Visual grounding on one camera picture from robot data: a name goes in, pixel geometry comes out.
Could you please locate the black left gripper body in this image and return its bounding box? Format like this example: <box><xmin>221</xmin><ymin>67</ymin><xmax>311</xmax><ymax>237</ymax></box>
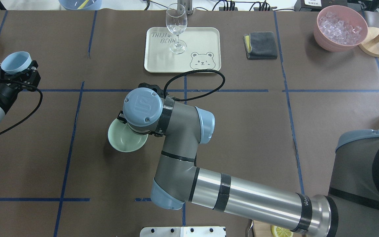
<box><xmin>0</xmin><ymin>60</ymin><xmax>41</xmax><ymax>92</ymax></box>

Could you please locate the light blue plastic cup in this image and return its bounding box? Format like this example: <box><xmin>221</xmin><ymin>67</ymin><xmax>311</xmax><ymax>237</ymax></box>
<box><xmin>1</xmin><ymin>51</ymin><xmax>32</xmax><ymax>75</ymax></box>

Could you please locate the light green bowl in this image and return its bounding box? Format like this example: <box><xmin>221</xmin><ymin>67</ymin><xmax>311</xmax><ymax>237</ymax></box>
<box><xmin>107</xmin><ymin>119</ymin><xmax>148</xmax><ymax>152</ymax></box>

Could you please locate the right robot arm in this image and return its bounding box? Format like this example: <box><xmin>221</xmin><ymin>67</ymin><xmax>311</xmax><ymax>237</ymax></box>
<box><xmin>120</xmin><ymin>88</ymin><xmax>379</xmax><ymax>237</ymax></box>

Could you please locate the blue bowl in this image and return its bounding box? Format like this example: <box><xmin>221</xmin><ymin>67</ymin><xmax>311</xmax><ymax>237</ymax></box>
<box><xmin>58</xmin><ymin>0</ymin><xmax>103</xmax><ymax>11</ymax></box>

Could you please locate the pink bowl of ice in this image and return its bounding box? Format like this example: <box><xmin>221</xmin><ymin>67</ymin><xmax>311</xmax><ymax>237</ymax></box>
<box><xmin>314</xmin><ymin>5</ymin><xmax>368</xmax><ymax>52</ymax></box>

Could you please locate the yellow plastic fork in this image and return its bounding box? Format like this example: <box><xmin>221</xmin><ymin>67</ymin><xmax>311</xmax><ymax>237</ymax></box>
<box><xmin>77</xmin><ymin>0</ymin><xmax>89</xmax><ymax>10</ymax></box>

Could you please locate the clear wine glass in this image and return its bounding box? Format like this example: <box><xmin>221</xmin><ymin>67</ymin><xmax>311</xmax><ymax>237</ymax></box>
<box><xmin>165</xmin><ymin>3</ymin><xmax>188</xmax><ymax>54</ymax></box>

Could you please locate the cream bear serving tray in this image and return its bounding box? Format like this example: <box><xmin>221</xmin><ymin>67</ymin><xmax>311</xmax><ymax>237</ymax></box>
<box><xmin>144</xmin><ymin>27</ymin><xmax>222</xmax><ymax>73</ymax></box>

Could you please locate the grey and yellow cloth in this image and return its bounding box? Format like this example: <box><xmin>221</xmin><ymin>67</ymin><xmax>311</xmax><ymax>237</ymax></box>
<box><xmin>243</xmin><ymin>32</ymin><xmax>278</xmax><ymax>60</ymax></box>

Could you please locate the half lemon slice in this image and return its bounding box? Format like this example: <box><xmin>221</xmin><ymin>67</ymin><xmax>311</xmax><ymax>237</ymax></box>
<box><xmin>270</xmin><ymin>225</ymin><xmax>293</xmax><ymax>237</ymax></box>

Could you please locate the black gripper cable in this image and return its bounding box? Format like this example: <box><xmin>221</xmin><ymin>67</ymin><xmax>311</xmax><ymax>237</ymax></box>
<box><xmin>163</xmin><ymin>69</ymin><xmax>226</xmax><ymax>101</ymax></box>

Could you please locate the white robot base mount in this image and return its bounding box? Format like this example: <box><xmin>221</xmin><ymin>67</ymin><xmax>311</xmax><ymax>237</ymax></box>
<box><xmin>140</xmin><ymin>226</ymin><xmax>227</xmax><ymax>237</ymax></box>

